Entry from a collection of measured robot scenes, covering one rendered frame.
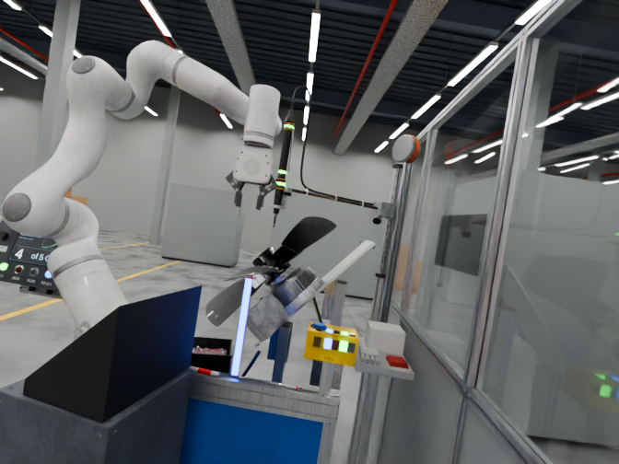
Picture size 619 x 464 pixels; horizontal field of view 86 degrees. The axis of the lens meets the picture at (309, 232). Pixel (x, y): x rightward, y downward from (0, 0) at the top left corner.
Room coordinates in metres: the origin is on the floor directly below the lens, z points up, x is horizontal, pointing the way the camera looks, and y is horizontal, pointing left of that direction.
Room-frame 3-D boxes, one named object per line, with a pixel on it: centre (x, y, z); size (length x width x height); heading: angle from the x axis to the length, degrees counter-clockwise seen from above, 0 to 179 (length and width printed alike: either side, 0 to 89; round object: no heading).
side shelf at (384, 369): (1.52, -0.40, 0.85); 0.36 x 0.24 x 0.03; 177
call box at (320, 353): (1.05, -0.12, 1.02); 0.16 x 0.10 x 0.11; 87
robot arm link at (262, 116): (0.93, 0.18, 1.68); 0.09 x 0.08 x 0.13; 173
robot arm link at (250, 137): (0.92, 0.18, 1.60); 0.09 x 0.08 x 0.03; 87
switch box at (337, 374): (1.64, -0.19, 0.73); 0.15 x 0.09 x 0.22; 87
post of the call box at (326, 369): (1.05, -0.12, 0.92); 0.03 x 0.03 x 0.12; 87
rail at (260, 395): (1.07, 0.27, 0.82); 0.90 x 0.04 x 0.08; 87
